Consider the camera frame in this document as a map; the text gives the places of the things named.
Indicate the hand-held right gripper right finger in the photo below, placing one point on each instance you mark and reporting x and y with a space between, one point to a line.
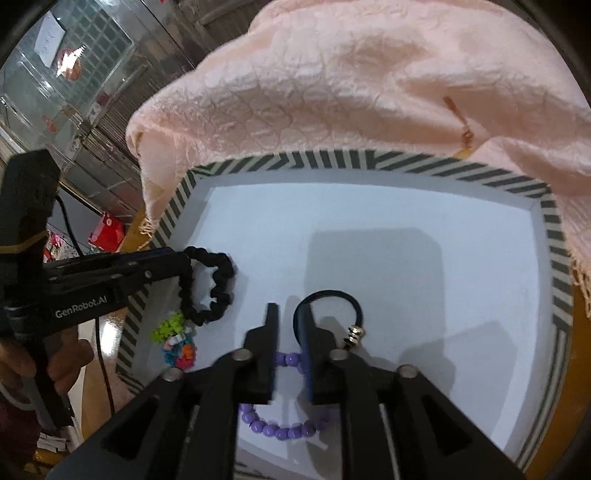
308 355

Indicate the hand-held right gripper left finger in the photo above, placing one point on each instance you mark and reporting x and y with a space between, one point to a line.
267 353

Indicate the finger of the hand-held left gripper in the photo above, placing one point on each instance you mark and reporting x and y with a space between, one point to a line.
152 270

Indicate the black scrunchie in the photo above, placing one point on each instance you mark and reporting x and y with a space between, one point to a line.
210 284

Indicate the striped white tray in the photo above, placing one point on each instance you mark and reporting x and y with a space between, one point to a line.
369 277

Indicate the person's left hand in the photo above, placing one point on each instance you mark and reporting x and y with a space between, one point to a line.
32 355

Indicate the red box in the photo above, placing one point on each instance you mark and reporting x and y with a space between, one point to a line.
106 230

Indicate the clear plastic organizer box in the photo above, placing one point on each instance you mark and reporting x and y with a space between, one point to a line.
69 55

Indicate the pink textured cloth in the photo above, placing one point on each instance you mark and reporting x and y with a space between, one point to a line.
351 92

